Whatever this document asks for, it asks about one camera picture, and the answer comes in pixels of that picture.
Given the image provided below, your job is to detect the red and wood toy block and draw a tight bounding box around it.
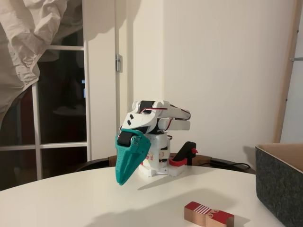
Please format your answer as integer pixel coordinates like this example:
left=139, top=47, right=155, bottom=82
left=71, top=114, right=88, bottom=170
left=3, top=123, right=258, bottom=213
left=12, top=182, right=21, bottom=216
left=184, top=201, right=235, bottom=227

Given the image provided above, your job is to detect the dark grey felt bin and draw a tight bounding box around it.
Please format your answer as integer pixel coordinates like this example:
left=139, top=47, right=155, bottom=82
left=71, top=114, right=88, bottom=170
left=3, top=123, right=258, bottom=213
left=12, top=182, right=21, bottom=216
left=255, top=143, right=303, bottom=225

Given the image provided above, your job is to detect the black and red table clamp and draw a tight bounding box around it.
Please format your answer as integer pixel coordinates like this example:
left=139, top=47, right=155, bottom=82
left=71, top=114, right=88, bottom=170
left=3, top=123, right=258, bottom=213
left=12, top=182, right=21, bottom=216
left=168, top=141, right=198, bottom=167

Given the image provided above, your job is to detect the white framed glass door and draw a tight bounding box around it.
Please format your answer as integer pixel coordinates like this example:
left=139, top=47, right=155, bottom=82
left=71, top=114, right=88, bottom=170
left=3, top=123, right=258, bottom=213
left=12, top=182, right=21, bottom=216
left=0, top=0, right=119, bottom=192

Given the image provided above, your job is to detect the metal door hinge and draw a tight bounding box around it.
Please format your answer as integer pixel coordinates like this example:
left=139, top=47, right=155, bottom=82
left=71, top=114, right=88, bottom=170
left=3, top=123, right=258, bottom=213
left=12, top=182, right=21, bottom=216
left=115, top=53, right=123, bottom=73

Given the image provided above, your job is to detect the crumpled white curtain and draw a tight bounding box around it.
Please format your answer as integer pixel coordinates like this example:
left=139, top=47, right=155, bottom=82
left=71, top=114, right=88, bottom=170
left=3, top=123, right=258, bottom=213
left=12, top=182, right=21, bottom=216
left=0, top=0, right=83, bottom=123

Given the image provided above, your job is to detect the red white black servo wire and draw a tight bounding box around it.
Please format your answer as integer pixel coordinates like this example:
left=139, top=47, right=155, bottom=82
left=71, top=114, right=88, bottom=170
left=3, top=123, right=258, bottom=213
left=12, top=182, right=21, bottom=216
left=139, top=106, right=190, bottom=117
left=157, top=117, right=173, bottom=133

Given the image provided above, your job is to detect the black cable behind table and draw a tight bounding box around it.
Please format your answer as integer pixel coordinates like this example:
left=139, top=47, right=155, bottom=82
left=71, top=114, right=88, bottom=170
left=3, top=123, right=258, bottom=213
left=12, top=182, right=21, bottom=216
left=197, top=159, right=256, bottom=175

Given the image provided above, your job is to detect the light wooden frame grey panel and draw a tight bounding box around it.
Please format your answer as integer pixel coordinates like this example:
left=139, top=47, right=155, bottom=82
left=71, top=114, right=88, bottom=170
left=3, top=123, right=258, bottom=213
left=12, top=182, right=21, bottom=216
left=273, top=0, right=303, bottom=145

